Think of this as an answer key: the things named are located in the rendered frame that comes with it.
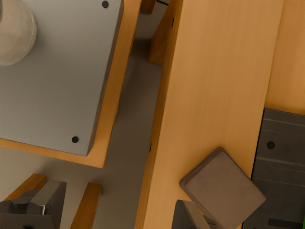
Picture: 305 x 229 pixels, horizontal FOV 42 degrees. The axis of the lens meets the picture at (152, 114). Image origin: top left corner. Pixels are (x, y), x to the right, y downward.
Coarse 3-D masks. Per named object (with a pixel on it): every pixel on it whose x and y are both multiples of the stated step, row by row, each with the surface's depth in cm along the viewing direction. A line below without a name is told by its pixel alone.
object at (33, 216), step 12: (0, 204) 11; (12, 204) 11; (24, 204) 11; (36, 204) 12; (0, 216) 9; (12, 216) 9; (24, 216) 9; (36, 216) 10; (48, 216) 10; (0, 228) 8; (12, 228) 9; (24, 228) 9; (36, 228) 9; (48, 228) 9
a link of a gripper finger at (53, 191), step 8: (48, 184) 15; (56, 184) 15; (64, 184) 15; (40, 192) 14; (48, 192) 14; (56, 192) 14; (64, 192) 16; (32, 200) 13; (40, 200) 13; (48, 200) 13; (56, 200) 14; (40, 208) 12; (48, 208) 12; (56, 208) 14; (56, 216) 14; (56, 224) 15
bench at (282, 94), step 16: (288, 0) 57; (304, 0) 57; (288, 16) 57; (304, 16) 57; (160, 32) 99; (288, 32) 57; (304, 32) 57; (160, 48) 96; (288, 48) 57; (304, 48) 58; (160, 64) 142; (272, 64) 57; (288, 64) 58; (304, 64) 58; (272, 80) 58; (288, 80) 58; (304, 80) 58; (272, 96) 58; (288, 96) 58; (304, 96) 58; (304, 112) 58
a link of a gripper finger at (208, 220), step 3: (204, 216) 16; (207, 216) 16; (207, 219) 15; (210, 219) 15; (207, 222) 15; (210, 222) 15; (213, 222) 15; (210, 225) 15; (213, 225) 15; (216, 225) 15; (213, 228) 14; (216, 228) 15
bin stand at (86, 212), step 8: (32, 176) 139; (40, 176) 141; (24, 184) 127; (32, 184) 128; (40, 184) 134; (88, 184) 141; (96, 184) 143; (16, 192) 117; (88, 192) 131; (96, 192) 132; (88, 200) 122; (96, 200) 123; (80, 208) 113; (88, 208) 114; (96, 208) 121; (80, 216) 106; (88, 216) 107; (72, 224) 99; (80, 224) 100; (88, 224) 101
